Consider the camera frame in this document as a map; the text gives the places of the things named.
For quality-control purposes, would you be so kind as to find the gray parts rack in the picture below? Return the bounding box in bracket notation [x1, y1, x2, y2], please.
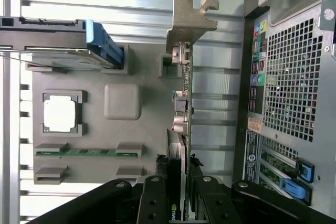
[25, 42, 188, 186]

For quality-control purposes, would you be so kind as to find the blue card retention clip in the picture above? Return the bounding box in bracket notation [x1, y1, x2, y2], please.
[279, 177, 311, 206]
[294, 156, 315, 183]

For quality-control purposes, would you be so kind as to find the green RAM stick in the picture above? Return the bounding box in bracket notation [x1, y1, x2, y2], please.
[35, 148, 139, 157]

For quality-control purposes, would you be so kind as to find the silver CPU chip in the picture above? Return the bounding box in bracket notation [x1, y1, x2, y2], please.
[43, 94, 80, 133]

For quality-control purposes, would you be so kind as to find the black open PC case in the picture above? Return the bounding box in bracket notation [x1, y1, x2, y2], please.
[240, 0, 336, 224]

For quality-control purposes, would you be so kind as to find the hard disk with blue caddy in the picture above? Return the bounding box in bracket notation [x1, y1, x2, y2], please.
[0, 16, 126, 70]

